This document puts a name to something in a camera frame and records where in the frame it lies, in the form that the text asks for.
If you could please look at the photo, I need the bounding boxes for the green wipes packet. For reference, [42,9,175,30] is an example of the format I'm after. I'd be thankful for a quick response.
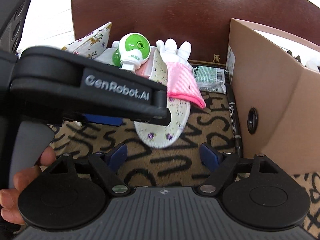
[194,66,226,94]

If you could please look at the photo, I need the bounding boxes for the patterned grey pillow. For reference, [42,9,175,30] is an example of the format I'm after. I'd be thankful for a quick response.
[61,22,112,59]

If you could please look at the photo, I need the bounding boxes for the green white round toy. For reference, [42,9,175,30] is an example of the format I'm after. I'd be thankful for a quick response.
[112,33,151,73]

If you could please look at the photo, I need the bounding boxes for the leopard letter print blanket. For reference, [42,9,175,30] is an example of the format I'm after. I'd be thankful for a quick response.
[47,89,320,240]

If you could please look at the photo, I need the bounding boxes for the pink cardboard storage box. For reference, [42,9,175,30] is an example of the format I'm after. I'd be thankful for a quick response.
[227,19,319,175]

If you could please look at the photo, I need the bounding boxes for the person's left hand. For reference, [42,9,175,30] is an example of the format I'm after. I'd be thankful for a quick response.
[1,146,56,225]

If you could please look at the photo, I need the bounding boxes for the floral fabric insole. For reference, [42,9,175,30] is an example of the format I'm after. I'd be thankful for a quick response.
[133,48,192,149]

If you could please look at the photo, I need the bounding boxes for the black marker pen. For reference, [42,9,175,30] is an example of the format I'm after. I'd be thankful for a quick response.
[225,73,243,158]

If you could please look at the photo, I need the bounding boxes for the white pink glove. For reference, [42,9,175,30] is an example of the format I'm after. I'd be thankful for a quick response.
[156,38,206,109]

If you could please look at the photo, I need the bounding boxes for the dark red wooden headboard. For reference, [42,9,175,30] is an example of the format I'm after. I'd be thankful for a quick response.
[71,0,319,65]

